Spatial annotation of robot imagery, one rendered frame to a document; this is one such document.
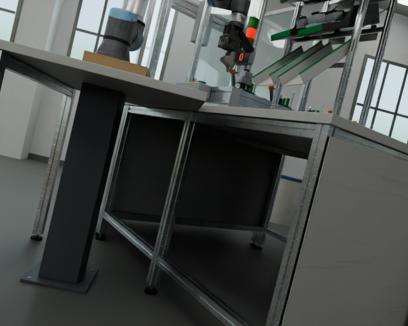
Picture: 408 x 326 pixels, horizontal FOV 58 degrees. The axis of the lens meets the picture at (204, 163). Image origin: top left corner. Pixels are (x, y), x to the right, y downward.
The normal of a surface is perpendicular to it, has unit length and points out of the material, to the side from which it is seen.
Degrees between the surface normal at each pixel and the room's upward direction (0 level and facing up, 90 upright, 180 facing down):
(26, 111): 90
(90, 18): 90
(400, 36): 90
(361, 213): 90
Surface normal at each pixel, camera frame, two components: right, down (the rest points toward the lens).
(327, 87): 0.08, 0.06
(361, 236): 0.55, 0.17
